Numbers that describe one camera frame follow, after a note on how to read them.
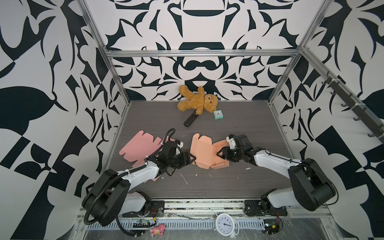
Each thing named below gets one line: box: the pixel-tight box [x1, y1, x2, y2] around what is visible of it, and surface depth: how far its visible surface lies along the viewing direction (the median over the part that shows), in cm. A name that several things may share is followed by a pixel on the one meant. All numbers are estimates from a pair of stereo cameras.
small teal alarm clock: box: [213, 109, 224, 120], surface depth 113 cm
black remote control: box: [183, 109, 199, 128], surface depth 110 cm
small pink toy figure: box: [150, 223, 166, 237], surface depth 69 cm
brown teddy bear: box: [177, 85, 219, 115], surface depth 113 cm
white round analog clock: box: [213, 213, 237, 239], surface depth 69 cm
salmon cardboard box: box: [190, 133, 230, 169], surface depth 91 cm
